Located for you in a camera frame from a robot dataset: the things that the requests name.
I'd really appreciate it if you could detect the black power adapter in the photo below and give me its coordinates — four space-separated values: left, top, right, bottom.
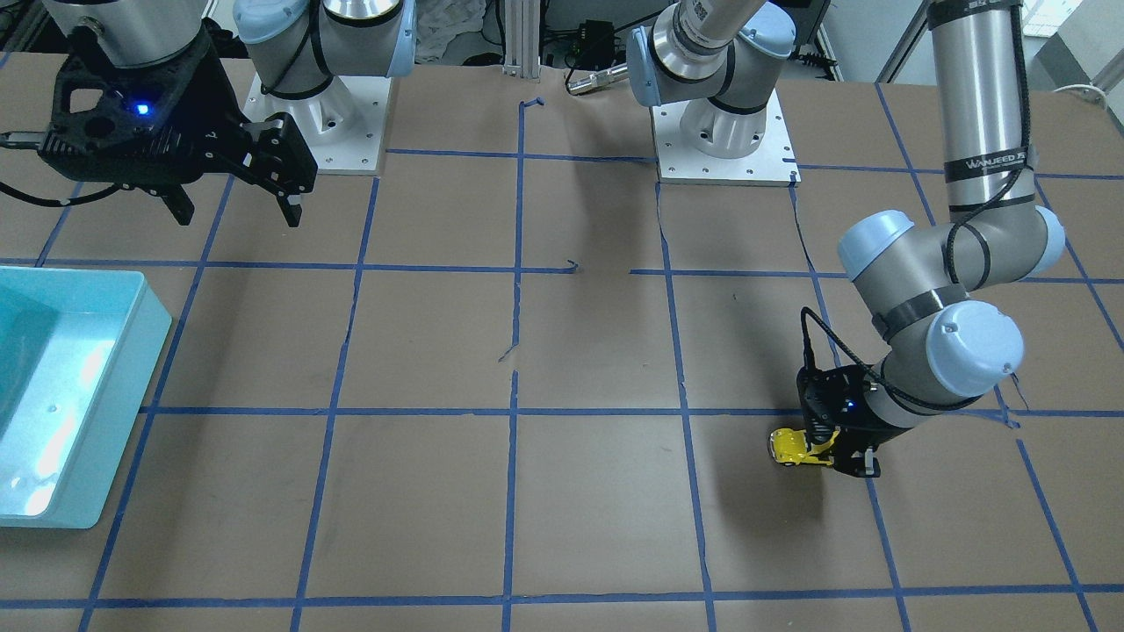
561 19 616 69

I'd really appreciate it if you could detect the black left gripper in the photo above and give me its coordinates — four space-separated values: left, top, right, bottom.
797 365 888 478

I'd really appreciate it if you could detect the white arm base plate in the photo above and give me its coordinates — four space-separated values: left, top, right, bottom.
650 91 803 187
242 76 396 177

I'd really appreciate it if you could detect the yellow toy beetle car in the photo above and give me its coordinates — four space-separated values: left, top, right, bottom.
769 427 840 468

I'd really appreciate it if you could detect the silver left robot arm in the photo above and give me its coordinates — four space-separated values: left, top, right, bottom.
626 1 1066 478

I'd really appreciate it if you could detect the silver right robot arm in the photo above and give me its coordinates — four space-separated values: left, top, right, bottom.
31 1 416 227

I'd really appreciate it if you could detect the light blue plastic bin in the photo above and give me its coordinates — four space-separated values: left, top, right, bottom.
1 267 171 529

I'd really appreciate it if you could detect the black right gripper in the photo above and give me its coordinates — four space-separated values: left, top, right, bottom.
37 35 317 228

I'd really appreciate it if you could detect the aluminium frame post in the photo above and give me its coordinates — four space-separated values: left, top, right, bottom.
502 0 542 83

